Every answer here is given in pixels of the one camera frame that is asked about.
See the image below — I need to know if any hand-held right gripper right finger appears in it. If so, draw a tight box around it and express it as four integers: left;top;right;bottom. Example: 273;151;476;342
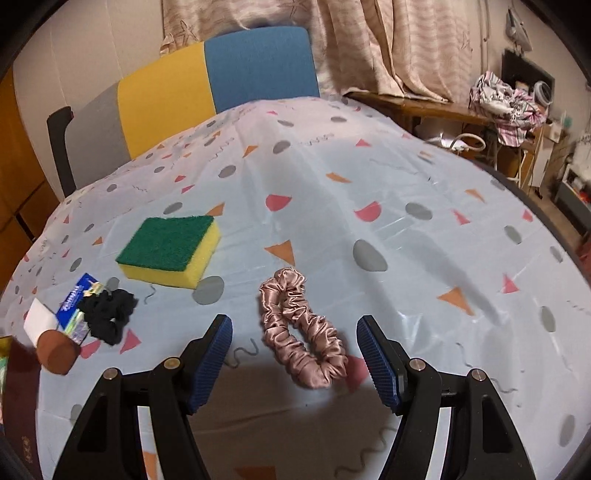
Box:
357;315;539;480

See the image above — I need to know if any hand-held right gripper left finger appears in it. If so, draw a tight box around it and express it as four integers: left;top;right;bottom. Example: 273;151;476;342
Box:
53;315;234;480

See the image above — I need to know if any pink satin scrunchie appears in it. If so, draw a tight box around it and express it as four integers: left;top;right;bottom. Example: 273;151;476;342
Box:
259;267;348;388

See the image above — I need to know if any black scrunchie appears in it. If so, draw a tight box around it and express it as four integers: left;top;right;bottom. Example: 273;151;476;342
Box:
82;288;138;346

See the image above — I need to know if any green and yellow scouring sponge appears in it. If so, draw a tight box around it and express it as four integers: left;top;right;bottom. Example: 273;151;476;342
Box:
115;215;221;289

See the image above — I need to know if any blue tissue packet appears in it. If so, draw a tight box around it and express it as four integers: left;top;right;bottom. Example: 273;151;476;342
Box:
56;273;109;344

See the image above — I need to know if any brown makeup sponge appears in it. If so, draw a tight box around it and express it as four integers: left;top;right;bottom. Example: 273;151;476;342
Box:
37;329;81;376

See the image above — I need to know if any white foam sponge block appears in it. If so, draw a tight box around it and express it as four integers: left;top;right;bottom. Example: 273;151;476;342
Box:
23;298;61;346

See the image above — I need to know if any wooden side table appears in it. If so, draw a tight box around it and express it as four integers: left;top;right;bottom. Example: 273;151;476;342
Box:
344;90;499;139

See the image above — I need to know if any white low shelf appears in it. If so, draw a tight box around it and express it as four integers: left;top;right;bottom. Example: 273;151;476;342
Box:
554;166;591;210

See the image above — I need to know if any wooden wardrobe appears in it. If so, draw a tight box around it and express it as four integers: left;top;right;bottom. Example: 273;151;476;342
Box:
0;69;61;287

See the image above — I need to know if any grey yellow blue chair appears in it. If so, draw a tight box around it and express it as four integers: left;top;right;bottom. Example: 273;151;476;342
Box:
65;26;321;190

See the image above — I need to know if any pile of striped clothes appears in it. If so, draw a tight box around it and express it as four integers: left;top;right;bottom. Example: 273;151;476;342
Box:
470;71;548;146

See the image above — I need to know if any printed beige curtain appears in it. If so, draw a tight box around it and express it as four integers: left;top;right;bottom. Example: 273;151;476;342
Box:
159;0;474;102

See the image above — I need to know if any black monitor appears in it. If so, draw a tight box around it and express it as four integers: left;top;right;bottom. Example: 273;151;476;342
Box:
502;50;555;93

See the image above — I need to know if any garment steamer head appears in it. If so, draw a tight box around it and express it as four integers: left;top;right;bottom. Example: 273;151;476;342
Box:
505;7;532;47

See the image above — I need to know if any white cable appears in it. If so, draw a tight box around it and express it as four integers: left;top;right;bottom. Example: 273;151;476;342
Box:
441;133;486;154

